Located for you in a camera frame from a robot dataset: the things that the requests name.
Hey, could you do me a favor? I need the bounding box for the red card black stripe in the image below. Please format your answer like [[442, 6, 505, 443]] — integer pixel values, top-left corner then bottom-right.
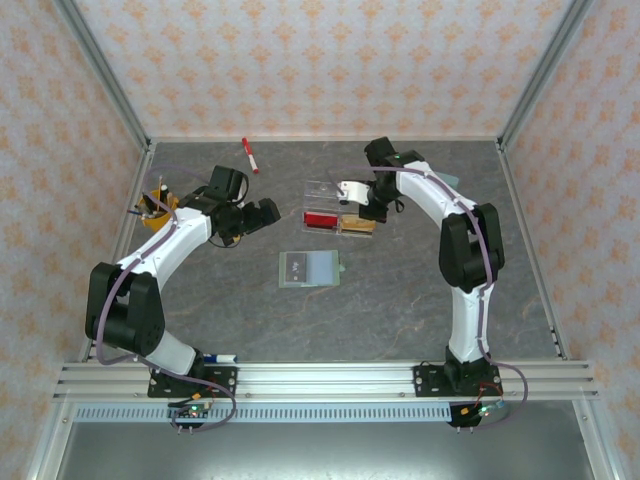
[[303, 211, 338, 232]]

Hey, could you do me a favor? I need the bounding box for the clear plastic tray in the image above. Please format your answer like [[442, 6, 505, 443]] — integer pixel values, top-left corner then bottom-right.
[[277, 249, 347, 290]]

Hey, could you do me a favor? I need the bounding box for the clear acrylic card organizer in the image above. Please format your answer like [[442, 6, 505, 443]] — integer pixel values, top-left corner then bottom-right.
[[301, 178, 377, 240]]

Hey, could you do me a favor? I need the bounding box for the red whiteboard marker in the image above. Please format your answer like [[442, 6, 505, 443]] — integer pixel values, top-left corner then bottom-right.
[[241, 137, 261, 175]]

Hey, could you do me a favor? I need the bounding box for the yellow pen cup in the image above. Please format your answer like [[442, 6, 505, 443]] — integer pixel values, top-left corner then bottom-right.
[[137, 192, 181, 234]]

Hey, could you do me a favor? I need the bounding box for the left controller board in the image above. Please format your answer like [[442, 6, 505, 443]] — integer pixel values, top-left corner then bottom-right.
[[167, 398, 217, 432]]

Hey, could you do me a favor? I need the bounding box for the controller board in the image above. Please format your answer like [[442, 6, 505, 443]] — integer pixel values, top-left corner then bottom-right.
[[451, 398, 507, 431], [167, 398, 217, 432]]

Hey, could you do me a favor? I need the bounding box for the right controller board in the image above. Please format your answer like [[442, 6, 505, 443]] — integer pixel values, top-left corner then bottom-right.
[[451, 398, 507, 431]]

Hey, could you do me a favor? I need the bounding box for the grey metal panel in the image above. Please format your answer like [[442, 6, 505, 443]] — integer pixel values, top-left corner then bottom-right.
[[57, 422, 589, 480]]

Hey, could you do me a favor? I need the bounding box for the aluminium side rail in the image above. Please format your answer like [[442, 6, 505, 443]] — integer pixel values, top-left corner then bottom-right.
[[78, 142, 157, 362], [496, 141, 572, 362]]

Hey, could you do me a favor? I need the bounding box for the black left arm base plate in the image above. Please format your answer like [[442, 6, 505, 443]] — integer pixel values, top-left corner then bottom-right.
[[147, 364, 240, 400]]

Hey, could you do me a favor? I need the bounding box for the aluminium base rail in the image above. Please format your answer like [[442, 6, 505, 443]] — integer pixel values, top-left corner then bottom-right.
[[52, 360, 600, 402]]

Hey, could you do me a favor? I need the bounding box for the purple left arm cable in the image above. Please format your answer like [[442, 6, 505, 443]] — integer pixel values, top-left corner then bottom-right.
[[97, 164, 238, 432]]

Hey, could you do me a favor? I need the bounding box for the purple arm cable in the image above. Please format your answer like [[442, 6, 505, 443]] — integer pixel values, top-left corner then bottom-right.
[[97, 164, 238, 432], [327, 167, 530, 431]]

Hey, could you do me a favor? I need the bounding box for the aluminium frame post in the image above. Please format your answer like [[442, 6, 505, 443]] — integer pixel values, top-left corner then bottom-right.
[[53, 0, 152, 151], [498, 0, 592, 151]]

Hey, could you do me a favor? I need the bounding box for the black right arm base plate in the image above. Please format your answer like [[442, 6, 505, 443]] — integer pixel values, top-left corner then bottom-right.
[[413, 364, 502, 400]]

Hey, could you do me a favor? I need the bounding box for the slotted cable tray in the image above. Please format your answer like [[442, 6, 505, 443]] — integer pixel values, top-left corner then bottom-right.
[[74, 405, 507, 424]]

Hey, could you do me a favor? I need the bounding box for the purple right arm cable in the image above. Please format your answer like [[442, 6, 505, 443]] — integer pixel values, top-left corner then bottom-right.
[[327, 167, 530, 431]]

